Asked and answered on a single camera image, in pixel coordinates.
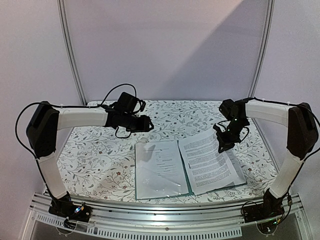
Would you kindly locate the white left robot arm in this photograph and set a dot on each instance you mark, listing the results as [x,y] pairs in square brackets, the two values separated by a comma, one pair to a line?
[48,119]

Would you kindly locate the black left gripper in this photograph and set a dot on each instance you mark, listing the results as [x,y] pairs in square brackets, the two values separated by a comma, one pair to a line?
[144,125]

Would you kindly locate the teal plastic folder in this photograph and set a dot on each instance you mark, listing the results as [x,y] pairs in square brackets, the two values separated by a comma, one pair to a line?
[162,172]

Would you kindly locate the white paper stack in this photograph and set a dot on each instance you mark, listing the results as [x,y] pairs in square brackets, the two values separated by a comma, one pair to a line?
[208,170]

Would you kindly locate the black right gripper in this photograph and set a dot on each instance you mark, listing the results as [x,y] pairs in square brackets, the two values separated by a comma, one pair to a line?
[227,136]

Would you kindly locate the floral patterned table mat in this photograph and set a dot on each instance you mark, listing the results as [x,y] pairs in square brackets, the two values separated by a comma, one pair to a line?
[99,162]

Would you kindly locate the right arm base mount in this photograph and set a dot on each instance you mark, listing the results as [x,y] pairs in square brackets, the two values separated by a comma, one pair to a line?
[268,214]

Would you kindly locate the aluminium corner post left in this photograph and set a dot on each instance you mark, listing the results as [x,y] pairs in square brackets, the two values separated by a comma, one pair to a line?
[61,4]

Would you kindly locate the white printed paper sheet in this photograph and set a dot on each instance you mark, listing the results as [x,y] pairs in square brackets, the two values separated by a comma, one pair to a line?
[159,171]

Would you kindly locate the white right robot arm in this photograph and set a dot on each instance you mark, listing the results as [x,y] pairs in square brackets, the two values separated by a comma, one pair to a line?
[302,133]

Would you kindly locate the aluminium front rail frame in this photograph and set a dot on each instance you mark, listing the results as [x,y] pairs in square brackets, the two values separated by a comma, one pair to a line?
[117,220]

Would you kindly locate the aluminium corner post right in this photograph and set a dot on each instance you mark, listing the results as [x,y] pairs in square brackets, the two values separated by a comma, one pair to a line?
[263,47]

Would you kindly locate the aluminium corner post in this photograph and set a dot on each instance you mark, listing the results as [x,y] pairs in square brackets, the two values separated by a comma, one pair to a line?
[61,4]
[263,47]

